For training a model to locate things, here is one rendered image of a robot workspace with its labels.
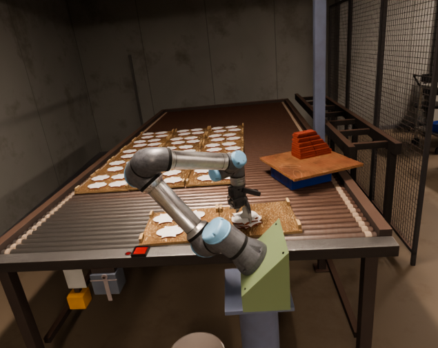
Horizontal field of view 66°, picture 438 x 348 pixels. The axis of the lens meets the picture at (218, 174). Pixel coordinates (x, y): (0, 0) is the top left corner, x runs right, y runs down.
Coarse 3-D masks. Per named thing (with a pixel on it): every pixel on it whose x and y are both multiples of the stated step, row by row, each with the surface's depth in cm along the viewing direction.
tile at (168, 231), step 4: (164, 228) 183; (168, 228) 183; (172, 228) 182; (176, 228) 182; (180, 228) 181; (160, 232) 179; (164, 232) 179; (168, 232) 178; (172, 232) 178; (176, 232) 178; (180, 232) 177; (160, 236) 176; (164, 236) 175; (168, 236) 175; (172, 236) 174
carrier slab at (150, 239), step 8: (208, 208) 202; (152, 216) 200; (208, 216) 193; (216, 216) 192; (152, 224) 190; (160, 224) 189; (168, 224) 188; (176, 224) 187; (144, 232) 183; (152, 232) 182; (184, 232) 178; (144, 240) 175; (152, 240) 174; (160, 240) 173; (168, 240) 172; (176, 240) 171; (184, 240) 171
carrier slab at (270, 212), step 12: (252, 204) 201; (264, 204) 199; (276, 204) 198; (228, 216) 190; (264, 216) 186; (276, 216) 185; (288, 216) 183; (252, 228) 175; (264, 228) 174; (288, 228) 172
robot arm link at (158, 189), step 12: (132, 180) 139; (144, 180) 137; (156, 180) 138; (144, 192) 140; (156, 192) 139; (168, 192) 141; (168, 204) 140; (180, 204) 141; (180, 216) 141; (192, 216) 142; (192, 228) 141; (192, 240) 141; (204, 252) 141
